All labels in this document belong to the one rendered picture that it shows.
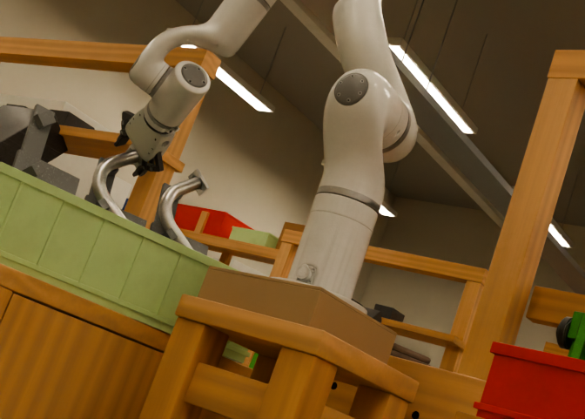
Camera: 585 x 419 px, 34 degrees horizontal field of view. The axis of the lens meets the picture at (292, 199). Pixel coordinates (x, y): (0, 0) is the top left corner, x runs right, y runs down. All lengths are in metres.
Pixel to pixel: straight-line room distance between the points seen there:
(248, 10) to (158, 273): 0.58
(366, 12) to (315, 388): 0.76
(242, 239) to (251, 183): 4.05
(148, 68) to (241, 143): 9.54
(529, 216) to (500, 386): 1.19
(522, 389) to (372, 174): 0.49
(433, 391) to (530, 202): 0.90
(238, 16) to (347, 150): 0.47
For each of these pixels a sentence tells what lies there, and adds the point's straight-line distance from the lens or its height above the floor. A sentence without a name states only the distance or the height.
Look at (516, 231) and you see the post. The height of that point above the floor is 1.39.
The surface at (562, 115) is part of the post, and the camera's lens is 2.72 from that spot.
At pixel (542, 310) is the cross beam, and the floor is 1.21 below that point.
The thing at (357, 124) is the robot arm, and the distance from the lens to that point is 1.70.
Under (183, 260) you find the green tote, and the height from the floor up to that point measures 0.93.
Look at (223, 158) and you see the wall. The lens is 11.33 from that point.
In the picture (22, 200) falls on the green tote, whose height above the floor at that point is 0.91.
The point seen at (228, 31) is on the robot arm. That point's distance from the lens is 2.04.
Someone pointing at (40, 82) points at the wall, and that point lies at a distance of 9.46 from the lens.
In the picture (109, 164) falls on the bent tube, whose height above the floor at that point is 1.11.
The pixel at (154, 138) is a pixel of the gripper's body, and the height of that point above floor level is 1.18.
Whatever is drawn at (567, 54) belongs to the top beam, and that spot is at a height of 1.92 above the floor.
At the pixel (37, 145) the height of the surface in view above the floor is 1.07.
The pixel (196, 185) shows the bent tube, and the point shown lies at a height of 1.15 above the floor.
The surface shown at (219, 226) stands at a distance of 7.94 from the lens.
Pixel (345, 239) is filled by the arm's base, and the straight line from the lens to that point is 1.68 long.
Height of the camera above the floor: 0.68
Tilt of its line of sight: 13 degrees up
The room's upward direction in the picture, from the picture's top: 20 degrees clockwise
